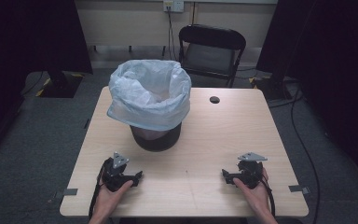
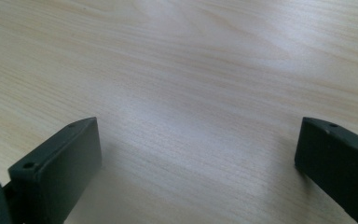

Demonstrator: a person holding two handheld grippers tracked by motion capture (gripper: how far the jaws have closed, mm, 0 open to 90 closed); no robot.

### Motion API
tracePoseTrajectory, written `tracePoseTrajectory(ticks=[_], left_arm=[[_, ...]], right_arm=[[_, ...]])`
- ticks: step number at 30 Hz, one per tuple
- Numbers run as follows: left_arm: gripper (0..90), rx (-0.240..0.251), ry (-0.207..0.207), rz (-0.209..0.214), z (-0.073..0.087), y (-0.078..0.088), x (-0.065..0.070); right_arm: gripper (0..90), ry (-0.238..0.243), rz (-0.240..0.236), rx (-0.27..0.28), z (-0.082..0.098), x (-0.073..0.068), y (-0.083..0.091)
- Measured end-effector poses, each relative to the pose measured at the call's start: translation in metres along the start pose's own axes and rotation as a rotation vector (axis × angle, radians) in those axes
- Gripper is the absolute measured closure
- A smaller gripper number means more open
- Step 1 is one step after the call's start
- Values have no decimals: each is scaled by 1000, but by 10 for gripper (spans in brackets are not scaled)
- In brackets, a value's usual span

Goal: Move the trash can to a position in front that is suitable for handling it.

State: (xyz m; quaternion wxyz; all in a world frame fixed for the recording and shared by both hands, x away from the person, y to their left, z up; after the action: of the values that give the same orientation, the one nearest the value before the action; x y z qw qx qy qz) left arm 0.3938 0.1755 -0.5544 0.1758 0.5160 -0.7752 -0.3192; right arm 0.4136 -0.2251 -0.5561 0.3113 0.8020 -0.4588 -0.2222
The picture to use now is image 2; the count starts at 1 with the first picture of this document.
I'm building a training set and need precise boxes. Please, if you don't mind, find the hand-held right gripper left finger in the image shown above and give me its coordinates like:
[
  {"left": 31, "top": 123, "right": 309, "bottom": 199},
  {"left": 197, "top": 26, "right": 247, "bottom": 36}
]
[{"left": 7, "top": 117, "right": 103, "bottom": 224}]

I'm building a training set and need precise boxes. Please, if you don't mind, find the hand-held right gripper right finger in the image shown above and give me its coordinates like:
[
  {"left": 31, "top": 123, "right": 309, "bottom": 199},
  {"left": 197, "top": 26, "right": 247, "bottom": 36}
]
[{"left": 294, "top": 117, "right": 358, "bottom": 224}]

